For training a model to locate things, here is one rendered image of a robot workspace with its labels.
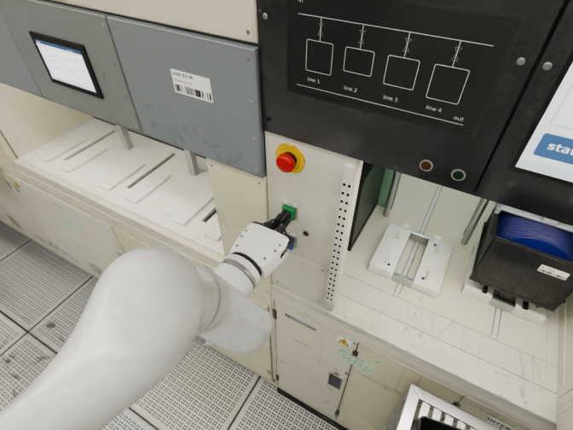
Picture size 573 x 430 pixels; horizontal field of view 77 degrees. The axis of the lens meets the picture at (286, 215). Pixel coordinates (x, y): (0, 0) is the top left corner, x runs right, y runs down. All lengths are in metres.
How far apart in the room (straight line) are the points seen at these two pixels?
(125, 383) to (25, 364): 2.05
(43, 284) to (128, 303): 2.32
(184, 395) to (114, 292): 1.66
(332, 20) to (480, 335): 0.89
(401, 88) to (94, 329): 0.49
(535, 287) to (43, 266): 2.51
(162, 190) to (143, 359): 1.26
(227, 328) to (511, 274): 0.79
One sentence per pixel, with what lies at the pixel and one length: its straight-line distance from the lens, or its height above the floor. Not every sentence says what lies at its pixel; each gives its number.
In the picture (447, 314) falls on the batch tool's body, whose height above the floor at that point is 0.87.
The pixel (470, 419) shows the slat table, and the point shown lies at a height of 0.76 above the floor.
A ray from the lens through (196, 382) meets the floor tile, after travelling 1.95.
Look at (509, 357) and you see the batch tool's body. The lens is 1.15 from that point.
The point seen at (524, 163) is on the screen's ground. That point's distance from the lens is 0.61.
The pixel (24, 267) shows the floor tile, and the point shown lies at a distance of 2.76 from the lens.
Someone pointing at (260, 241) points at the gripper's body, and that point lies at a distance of 0.74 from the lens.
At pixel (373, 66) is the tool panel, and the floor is 1.57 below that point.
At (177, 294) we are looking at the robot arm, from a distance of 0.30.
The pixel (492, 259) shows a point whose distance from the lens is 1.08.
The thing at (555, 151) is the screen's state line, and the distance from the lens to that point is 0.60.
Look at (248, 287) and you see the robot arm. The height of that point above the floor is 1.21.
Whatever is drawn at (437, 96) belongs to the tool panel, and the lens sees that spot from 0.57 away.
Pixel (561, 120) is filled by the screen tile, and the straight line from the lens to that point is 0.58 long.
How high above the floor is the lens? 1.78
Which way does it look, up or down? 44 degrees down
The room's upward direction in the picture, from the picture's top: straight up
